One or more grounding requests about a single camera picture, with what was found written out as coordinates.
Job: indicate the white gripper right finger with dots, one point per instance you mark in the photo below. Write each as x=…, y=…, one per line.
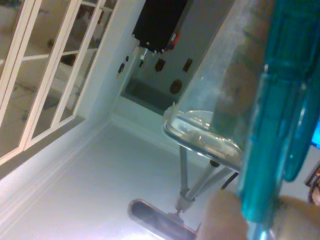
x=300, y=222

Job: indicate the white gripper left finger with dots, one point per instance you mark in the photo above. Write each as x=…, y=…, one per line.
x=222, y=217

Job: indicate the teal ballpoint pen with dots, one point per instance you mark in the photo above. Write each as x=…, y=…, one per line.
x=270, y=125

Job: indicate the silver tripod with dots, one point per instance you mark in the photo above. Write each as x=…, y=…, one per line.
x=183, y=170

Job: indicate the dark oval webcam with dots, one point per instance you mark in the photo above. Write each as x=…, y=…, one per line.
x=155, y=217

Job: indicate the blue lit screen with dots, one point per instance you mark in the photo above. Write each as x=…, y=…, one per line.
x=316, y=135

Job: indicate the clear plastic container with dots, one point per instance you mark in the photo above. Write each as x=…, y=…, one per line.
x=220, y=87

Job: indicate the black rectangular box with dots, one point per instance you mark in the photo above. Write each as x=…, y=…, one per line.
x=160, y=22

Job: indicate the white framed glass door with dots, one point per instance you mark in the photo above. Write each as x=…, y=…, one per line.
x=67, y=62

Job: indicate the brown wall ornament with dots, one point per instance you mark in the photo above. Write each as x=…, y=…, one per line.
x=187, y=65
x=160, y=65
x=175, y=86

